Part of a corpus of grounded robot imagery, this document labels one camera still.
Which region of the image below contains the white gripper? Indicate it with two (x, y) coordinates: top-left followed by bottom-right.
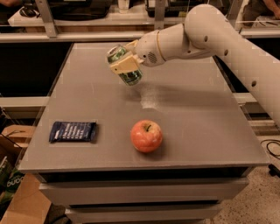
(109, 30), (165, 74)

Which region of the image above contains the green soda can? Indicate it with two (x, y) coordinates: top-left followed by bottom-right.
(107, 45), (143, 86)

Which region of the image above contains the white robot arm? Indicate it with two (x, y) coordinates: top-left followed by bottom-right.
(107, 4), (280, 126)

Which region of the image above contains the black tray with label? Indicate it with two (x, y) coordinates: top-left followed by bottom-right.
(144, 0), (231, 18)

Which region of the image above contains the red apple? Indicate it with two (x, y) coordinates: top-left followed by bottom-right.
(130, 120), (163, 153)

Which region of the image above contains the black case on shelf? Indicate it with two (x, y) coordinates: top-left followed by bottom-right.
(47, 0), (113, 21)

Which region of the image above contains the dark blue snack packet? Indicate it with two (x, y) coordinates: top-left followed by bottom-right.
(49, 122), (97, 143)

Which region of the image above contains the grey drawer cabinet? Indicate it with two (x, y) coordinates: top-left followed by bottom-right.
(39, 177), (249, 224)

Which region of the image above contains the green printed bag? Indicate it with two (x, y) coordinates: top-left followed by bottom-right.
(0, 157), (25, 205)

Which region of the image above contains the brown cardboard box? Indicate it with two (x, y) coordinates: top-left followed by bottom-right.
(0, 125), (51, 224)

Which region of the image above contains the metal railing frame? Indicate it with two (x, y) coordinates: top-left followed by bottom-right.
(0, 0), (280, 44)

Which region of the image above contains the black floor cable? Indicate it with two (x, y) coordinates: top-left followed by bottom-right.
(260, 138), (280, 161)

